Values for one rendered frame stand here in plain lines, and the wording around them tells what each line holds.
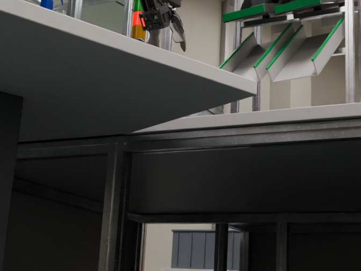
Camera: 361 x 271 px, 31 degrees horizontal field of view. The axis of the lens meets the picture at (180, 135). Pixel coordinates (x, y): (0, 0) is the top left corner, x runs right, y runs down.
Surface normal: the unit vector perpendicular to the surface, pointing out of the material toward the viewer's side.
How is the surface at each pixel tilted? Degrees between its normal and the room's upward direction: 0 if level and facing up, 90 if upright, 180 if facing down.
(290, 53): 90
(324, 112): 90
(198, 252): 90
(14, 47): 180
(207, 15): 90
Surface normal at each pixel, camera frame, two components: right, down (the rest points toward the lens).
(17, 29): -0.06, 0.97
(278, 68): 0.80, -0.11
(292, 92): 0.62, -0.16
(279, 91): -0.78, -0.20
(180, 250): -0.45, -0.25
